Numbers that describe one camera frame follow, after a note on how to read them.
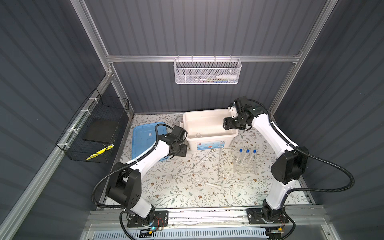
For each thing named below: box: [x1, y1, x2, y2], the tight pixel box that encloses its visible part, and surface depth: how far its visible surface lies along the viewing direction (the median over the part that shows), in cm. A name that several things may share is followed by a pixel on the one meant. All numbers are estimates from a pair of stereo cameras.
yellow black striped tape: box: [85, 144, 115, 161], surface depth 68 cm
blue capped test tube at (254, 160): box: [252, 149, 257, 173], surface depth 93 cm
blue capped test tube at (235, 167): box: [233, 148, 244, 173], surface depth 91 cm
